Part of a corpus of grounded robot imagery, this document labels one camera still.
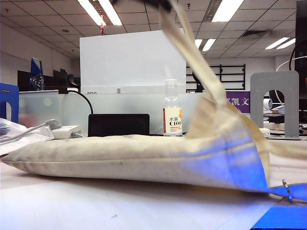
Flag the white plug cable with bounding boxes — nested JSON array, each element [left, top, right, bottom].
[[0, 122, 48, 146]]

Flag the small white desk fan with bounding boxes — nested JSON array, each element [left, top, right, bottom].
[[263, 98, 274, 111]]

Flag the blue metal bookend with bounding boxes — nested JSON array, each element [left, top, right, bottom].
[[0, 82, 19, 123]]

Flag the black hanging cable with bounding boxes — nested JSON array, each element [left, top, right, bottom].
[[289, 39, 307, 71]]

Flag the black curved cable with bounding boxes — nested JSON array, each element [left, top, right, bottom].
[[67, 90, 94, 115]]

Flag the black office chair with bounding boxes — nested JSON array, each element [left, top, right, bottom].
[[191, 71, 204, 93]]

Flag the white hanging cable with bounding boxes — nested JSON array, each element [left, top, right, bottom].
[[275, 55, 307, 72]]

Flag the blue crystal trophy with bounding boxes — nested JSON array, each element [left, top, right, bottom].
[[28, 57, 45, 91]]

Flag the white power strip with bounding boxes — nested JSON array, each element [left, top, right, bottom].
[[51, 125, 81, 139]]

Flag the black tall frame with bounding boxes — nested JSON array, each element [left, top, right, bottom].
[[295, 0, 307, 113]]

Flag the clear plastic bottle yellow label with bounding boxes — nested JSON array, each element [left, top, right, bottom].
[[162, 79, 183, 137]]

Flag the white board panel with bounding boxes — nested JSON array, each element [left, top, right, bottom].
[[79, 29, 187, 94]]

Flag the grey metal bookend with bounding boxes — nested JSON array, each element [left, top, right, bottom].
[[250, 70, 300, 139]]

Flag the purple and white name sign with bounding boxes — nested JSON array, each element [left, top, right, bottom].
[[225, 90, 251, 113]]

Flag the grey white plug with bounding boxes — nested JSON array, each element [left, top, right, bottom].
[[45, 119, 62, 130]]

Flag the black rectangular stand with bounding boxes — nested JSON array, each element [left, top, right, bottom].
[[88, 114, 151, 137]]

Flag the frosted glass desk partition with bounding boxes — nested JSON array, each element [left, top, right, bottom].
[[18, 90, 204, 135]]

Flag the beige canvas tote bag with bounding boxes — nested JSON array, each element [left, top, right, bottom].
[[1, 0, 307, 204]]

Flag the dark swivel chair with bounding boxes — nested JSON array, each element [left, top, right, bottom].
[[67, 74, 81, 88]]

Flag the dark office cubicle wall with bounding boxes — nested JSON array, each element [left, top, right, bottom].
[[17, 69, 69, 93]]

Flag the black shelf rack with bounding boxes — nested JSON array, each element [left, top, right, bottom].
[[186, 63, 247, 93]]

